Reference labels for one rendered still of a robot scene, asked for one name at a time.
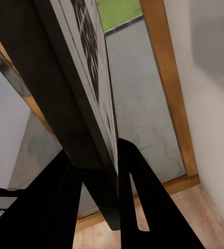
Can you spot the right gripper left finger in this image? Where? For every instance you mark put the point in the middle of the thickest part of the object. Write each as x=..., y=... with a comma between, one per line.
x=44, y=216

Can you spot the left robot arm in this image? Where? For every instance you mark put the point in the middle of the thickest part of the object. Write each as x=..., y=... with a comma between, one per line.
x=8, y=196

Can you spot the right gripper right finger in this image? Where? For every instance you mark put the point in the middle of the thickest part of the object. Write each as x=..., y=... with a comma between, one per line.
x=168, y=227

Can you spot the poster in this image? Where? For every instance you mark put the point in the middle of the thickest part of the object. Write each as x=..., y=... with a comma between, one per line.
x=59, y=49

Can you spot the door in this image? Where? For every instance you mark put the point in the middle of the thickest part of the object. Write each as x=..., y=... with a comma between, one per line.
x=148, y=103

